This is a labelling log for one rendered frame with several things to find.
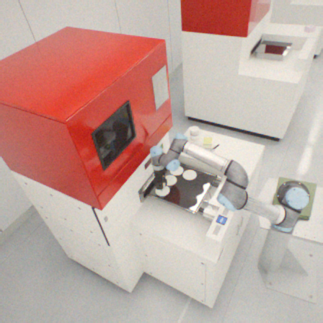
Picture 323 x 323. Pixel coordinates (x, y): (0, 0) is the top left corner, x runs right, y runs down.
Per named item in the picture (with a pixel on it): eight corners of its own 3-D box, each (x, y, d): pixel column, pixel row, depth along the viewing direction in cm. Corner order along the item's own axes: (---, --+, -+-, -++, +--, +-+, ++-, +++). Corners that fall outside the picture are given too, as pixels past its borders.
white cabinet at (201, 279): (145, 276, 250) (128, 223, 193) (192, 197, 307) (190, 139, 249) (213, 313, 224) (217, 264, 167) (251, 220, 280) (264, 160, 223)
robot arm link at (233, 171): (255, 168, 143) (174, 130, 160) (245, 187, 144) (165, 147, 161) (257, 169, 154) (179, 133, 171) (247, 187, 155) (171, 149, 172)
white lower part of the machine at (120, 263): (70, 261, 268) (34, 208, 210) (121, 198, 315) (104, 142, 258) (132, 298, 238) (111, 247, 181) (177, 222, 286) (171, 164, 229)
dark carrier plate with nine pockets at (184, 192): (150, 194, 199) (150, 193, 199) (173, 163, 219) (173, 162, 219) (195, 211, 185) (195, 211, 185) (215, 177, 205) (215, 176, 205)
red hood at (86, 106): (9, 169, 182) (-51, 84, 140) (91, 104, 229) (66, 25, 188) (102, 211, 151) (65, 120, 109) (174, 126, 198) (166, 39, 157)
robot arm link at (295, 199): (310, 192, 171) (314, 194, 158) (298, 212, 172) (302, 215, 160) (290, 183, 174) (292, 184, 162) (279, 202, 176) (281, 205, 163)
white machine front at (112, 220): (107, 245, 182) (91, 207, 154) (169, 164, 230) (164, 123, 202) (112, 247, 181) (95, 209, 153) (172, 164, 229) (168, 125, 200)
